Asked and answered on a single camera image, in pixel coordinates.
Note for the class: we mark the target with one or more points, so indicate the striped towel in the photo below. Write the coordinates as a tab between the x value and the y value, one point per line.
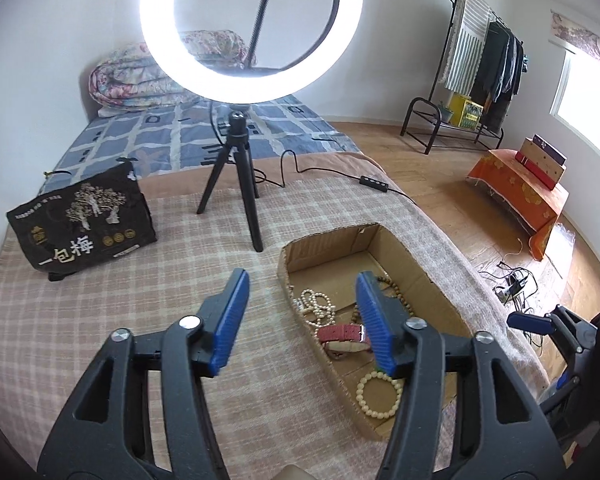
465	40

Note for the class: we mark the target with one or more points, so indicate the beige cardboard box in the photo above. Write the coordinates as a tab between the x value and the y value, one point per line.
542	167

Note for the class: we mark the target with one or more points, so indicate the yellow box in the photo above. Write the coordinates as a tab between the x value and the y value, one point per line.
466	110

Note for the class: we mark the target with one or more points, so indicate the dark purple box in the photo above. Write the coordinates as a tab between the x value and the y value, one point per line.
550	149

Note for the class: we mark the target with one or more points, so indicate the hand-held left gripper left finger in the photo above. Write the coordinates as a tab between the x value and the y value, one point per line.
230	325

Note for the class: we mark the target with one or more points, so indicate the orange cloth covered table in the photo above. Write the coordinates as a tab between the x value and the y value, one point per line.
515	195

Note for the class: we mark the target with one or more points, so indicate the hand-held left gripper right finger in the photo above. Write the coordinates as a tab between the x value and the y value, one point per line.
375	320

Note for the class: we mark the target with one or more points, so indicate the black tripod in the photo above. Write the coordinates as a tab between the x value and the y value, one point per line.
237	170

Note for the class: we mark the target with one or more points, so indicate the black snack bag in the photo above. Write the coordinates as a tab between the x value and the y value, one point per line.
80	220

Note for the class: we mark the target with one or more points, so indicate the floral window valance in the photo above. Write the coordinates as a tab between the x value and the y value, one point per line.
585	40

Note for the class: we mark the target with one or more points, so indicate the black clothes rack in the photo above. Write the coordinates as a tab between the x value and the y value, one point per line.
420	115

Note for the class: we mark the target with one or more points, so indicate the blue patterned bed sheet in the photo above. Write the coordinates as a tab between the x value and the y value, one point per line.
130	140

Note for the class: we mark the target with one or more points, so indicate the plaid beige blanket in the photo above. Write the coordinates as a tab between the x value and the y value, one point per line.
155	285

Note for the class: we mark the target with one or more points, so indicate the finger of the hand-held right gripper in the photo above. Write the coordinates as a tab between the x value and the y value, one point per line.
570	385
530	322

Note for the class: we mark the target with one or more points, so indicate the folded floral quilt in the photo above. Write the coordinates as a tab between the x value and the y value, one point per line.
130	80

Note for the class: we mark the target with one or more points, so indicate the black phone holder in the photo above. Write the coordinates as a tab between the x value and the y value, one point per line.
260	25

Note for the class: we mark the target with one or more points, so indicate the window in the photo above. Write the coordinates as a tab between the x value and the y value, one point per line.
590	105

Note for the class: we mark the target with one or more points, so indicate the dark hanging clothes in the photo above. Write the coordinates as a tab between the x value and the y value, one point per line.
500	75

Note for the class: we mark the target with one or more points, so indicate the small green pot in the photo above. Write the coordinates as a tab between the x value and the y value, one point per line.
446	112

